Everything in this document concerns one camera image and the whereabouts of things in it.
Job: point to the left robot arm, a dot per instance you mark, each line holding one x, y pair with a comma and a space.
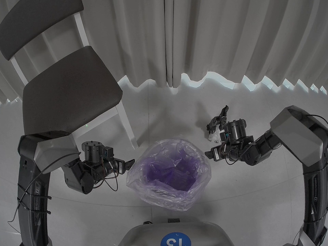
33, 188

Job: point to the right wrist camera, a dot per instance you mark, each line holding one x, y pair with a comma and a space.
225, 137

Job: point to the white trash bin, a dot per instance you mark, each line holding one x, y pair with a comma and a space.
156, 191

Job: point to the clear printed wrapper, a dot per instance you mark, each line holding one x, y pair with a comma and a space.
214, 137

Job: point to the white chair with grey seat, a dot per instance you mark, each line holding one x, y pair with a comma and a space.
69, 91

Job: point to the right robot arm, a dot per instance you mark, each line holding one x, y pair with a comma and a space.
297, 134

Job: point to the black plastic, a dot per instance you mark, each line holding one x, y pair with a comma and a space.
214, 123

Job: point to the white curtain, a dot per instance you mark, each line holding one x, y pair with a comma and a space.
128, 34
243, 34

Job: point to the purple plastic bag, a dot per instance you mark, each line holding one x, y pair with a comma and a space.
169, 173

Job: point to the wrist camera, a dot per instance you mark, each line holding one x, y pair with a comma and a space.
109, 151
225, 137

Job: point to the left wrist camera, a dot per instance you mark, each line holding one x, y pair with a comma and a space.
109, 151

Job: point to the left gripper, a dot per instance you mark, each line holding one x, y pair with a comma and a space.
121, 167

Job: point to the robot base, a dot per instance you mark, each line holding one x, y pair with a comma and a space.
153, 237

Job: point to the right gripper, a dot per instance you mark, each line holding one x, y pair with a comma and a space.
215, 153

